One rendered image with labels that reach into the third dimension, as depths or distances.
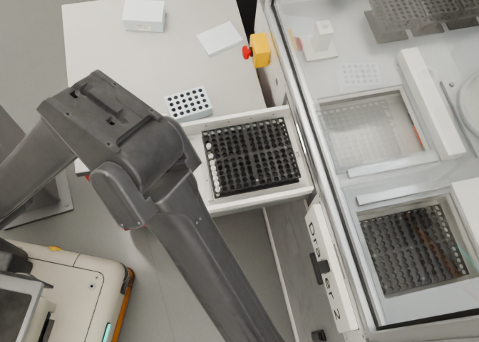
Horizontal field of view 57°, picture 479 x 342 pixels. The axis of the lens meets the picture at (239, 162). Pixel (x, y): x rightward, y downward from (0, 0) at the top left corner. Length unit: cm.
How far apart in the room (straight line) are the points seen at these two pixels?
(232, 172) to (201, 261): 64
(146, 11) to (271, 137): 61
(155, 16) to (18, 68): 121
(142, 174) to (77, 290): 132
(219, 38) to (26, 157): 101
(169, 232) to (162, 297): 148
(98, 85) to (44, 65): 206
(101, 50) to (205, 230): 110
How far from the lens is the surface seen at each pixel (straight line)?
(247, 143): 114
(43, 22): 271
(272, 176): 110
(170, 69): 143
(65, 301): 173
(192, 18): 156
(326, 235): 105
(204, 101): 133
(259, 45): 129
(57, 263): 177
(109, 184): 42
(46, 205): 214
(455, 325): 66
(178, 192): 45
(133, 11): 152
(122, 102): 46
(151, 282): 196
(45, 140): 51
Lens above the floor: 192
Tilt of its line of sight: 66 degrees down
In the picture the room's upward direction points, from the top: 7 degrees clockwise
